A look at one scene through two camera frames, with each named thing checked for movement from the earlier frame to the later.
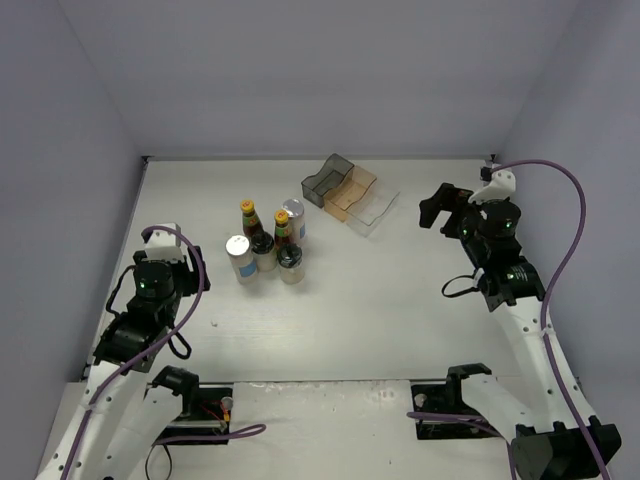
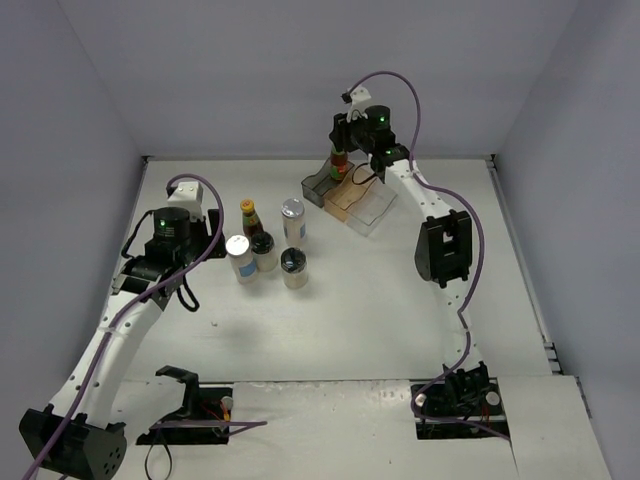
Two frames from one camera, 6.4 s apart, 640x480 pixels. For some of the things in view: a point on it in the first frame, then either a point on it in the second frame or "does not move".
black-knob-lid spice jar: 264,251 does not move
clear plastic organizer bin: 361,217 does not move
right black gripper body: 451,211 → 339,129
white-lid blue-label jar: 240,254 does not move
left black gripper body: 193,273 → 214,232
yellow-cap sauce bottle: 283,231 → 338,164
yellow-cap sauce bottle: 250,222 does not move
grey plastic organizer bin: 328,179 does not move
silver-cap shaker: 295,211 does not move
